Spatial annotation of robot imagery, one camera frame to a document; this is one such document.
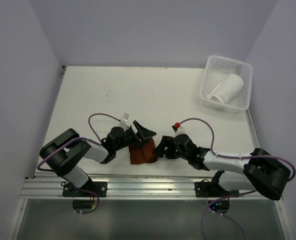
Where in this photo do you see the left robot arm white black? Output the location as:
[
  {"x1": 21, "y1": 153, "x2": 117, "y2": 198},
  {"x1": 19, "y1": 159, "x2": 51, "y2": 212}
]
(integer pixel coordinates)
[{"x1": 37, "y1": 120, "x2": 157, "y2": 197}]

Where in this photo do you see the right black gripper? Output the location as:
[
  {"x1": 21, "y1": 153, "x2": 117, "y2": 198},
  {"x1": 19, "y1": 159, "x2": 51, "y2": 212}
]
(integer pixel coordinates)
[{"x1": 153, "y1": 135, "x2": 190, "y2": 161}]

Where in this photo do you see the white towel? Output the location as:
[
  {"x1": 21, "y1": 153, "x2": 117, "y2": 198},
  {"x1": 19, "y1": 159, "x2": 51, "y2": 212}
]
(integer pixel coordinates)
[{"x1": 206, "y1": 73, "x2": 244, "y2": 104}]

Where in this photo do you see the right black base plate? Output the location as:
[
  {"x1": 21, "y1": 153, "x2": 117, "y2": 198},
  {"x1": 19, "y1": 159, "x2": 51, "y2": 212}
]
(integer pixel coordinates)
[{"x1": 194, "y1": 179, "x2": 239, "y2": 198}]

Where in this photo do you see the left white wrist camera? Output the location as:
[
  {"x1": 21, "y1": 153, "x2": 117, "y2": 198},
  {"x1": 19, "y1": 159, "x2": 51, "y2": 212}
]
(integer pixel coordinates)
[{"x1": 119, "y1": 113, "x2": 130, "y2": 131}]

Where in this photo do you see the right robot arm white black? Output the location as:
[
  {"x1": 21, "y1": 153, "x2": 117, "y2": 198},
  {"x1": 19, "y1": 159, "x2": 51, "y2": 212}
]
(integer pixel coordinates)
[{"x1": 154, "y1": 133, "x2": 291, "y2": 201}]

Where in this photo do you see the aluminium mounting rail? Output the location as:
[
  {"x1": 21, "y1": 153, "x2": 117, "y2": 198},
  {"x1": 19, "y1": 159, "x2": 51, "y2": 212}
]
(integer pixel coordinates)
[{"x1": 20, "y1": 174, "x2": 283, "y2": 201}]

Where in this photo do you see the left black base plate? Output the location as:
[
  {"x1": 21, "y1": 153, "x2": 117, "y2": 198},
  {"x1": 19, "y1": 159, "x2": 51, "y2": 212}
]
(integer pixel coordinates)
[{"x1": 60, "y1": 181, "x2": 108, "y2": 198}]

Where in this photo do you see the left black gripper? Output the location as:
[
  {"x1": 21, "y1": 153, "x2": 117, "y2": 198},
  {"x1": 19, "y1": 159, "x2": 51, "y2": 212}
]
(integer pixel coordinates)
[{"x1": 114, "y1": 120, "x2": 156, "y2": 151}]

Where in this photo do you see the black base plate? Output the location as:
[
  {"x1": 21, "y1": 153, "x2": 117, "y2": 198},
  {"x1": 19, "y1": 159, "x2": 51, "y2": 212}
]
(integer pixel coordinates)
[
  {"x1": 194, "y1": 179, "x2": 239, "y2": 198},
  {"x1": 60, "y1": 181, "x2": 108, "y2": 198}
]

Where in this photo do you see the white plastic basket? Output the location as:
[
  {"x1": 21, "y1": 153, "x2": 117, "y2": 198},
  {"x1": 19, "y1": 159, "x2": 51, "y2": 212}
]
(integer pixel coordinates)
[{"x1": 199, "y1": 55, "x2": 253, "y2": 114}]

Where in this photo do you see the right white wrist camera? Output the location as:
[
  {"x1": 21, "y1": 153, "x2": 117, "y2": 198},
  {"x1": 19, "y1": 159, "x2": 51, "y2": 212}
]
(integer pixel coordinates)
[{"x1": 172, "y1": 122, "x2": 186, "y2": 138}]

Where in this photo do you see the brown towel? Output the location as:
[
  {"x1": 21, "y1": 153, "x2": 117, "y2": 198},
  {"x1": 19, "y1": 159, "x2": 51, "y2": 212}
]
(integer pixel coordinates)
[{"x1": 128, "y1": 138, "x2": 158, "y2": 165}]

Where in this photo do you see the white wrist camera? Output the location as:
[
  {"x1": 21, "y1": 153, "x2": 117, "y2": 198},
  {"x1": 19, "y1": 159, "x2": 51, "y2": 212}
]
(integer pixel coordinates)
[
  {"x1": 172, "y1": 122, "x2": 186, "y2": 138},
  {"x1": 119, "y1": 113, "x2": 130, "y2": 131}
]

